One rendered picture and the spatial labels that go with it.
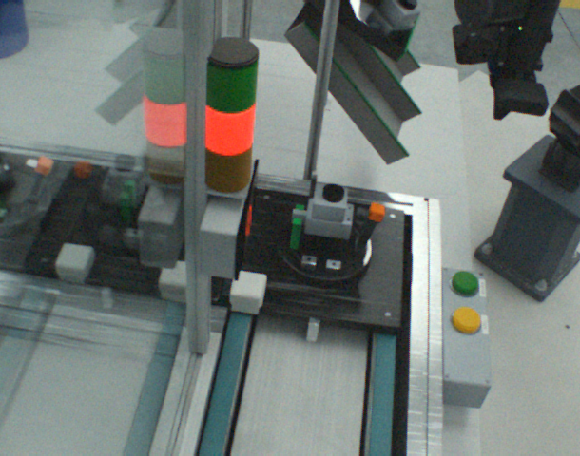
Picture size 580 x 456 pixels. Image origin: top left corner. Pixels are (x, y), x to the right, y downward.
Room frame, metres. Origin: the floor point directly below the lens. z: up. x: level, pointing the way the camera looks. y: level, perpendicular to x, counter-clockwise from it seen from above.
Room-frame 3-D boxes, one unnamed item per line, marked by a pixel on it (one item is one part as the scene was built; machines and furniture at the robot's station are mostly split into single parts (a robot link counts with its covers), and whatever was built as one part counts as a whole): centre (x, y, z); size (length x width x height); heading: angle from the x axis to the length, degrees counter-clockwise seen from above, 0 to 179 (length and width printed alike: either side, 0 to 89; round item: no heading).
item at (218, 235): (0.59, 0.07, 1.29); 0.12 x 0.05 x 0.25; 177
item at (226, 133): (0.59, 0.07, 1.33); 0.05 x 0.05 x 0.05
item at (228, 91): (0.59, 0.07, 1.38); 0.05 x 0.05 x 0.05
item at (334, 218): (0.77, -0.05, 1.06); 0.08 x 0.04 x 0.07; 88
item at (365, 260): (0.77, -0.06, 0.98); 0.14 x 0.14 x 0.02
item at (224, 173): (0.59, 0.07, 1.28); 0.05 x 0.05 x 0.05
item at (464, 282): (0.75, -0.27, 0.96); 0.04 x 0.04 x 0.02
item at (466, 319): (0.68, -0.27, 0.96); 0.04 x 0.04 x 0.02
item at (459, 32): (0.81, -0.21, 1.33); 0.07 x 0.07 x 0.06; 89
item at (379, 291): (0.77, -0.06, 0.96); 0.24 x 0.24 x 0.02; 87
